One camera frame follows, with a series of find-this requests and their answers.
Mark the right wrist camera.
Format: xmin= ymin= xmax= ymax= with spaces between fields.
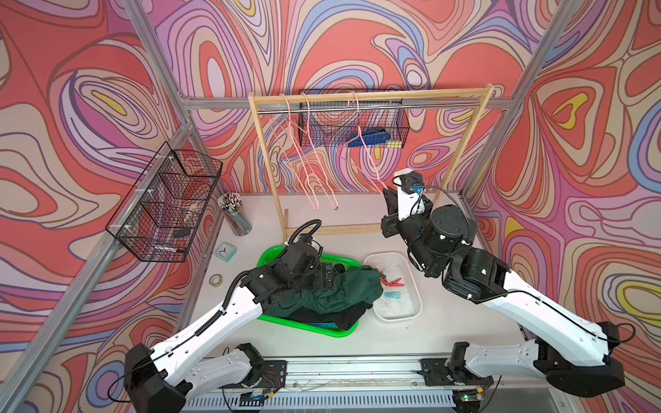
xmin=392 ymin=169 xmax=433 ymax=221

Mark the black wire basket left wall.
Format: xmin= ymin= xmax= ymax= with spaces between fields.
xmin=105 ymin=143 xmax=223 ymax=263

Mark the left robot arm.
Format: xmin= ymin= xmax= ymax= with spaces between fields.
xmin=123 ymin=220 xmax=337 ymax=412

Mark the black wire basket wall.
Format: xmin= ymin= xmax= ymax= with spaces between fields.
xmin=105 ymin=143 xmax=223 ymax=263
xmin=291 ymin=99 xmax=410 ymax=149

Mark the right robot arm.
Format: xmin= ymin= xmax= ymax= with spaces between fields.
xmin=380 ymin=188 xmax=626 ymax=399

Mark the white plastic tray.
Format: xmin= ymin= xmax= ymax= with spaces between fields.
xmin=364 ymin=252 xmax=423 ymax=323

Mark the clear pencil cup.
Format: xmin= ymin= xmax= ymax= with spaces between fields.
xmin=217 ymin=193 xmax=252 ymax=237

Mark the pink hanger of teal shirt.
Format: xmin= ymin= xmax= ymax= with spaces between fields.
xmin=271 ymin=94 xmax=320 ymax=212

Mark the metal hanging rod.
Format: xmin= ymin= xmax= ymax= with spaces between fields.
xmin=258 ymin=98 xmax=480 ymax=115

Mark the wooden clothes rack frame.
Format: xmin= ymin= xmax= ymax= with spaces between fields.
xmin=248 ymin=84 xmax=495 ymax=239

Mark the black t-shirt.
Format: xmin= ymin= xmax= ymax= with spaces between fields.
xmin=285 ymin=303 xmax=373 ymax=330

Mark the pink hanger of green shirt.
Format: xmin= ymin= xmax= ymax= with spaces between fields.
xmin=344 ymin=91 xmax=386 ymax=192

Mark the black wire basket back wall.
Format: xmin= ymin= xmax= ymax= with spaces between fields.
xmin=291 ymin=99 xmax=410 ymax=149

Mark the red plastic clothespin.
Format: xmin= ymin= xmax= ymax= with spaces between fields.
xmin=384 ymin=278 xmax=405 ymax=287

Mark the dark green t-shirt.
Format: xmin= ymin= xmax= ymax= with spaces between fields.
xmin=264 ymin=266 xmax=383 ymax=319

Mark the green plastic basket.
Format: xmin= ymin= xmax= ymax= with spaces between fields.
xmin=258 ymin=245 xmax=361 ymax=338

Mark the blue item in basket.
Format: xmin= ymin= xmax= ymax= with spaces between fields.
xmin=345 ymin=129 xmax=391 ymax=147

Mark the pink hanger of black shirt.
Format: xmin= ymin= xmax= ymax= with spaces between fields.
xmin=298 ymin=91 xmax=340 ymax=212

